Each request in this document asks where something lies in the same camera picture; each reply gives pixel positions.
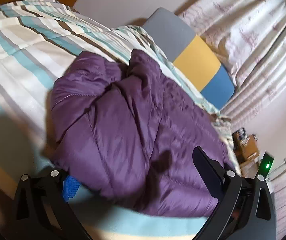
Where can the grey yellow blue headboard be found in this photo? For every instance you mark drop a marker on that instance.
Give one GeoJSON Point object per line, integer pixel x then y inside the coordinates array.
{"type": "Point", "coordinates": [191, 55]}

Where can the white patterned curtain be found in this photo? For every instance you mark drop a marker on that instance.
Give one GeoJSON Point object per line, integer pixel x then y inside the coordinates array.
{"type": "Point", "coordinates": [249, 38]}

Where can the striped bed quilt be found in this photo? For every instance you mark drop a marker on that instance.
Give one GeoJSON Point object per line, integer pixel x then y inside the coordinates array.
{"type": "Point", "coordinates": [39, 40]}

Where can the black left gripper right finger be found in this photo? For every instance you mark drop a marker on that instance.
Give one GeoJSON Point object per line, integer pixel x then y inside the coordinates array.
{"type": "Point", "coordinates": [245, 208]}

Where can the purple puffer jacket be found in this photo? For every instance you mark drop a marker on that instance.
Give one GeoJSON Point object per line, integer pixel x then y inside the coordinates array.
{"type": "Point", "coordinates": [127, 132]}

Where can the wooden desk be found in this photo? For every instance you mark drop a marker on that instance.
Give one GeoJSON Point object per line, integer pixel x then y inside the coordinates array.
{"type": "Point", "coordinates": [245, 147]}

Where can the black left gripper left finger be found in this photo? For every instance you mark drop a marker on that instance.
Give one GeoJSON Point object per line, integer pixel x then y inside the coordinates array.
{"type": "Point", "coordinates": [41, 211]}

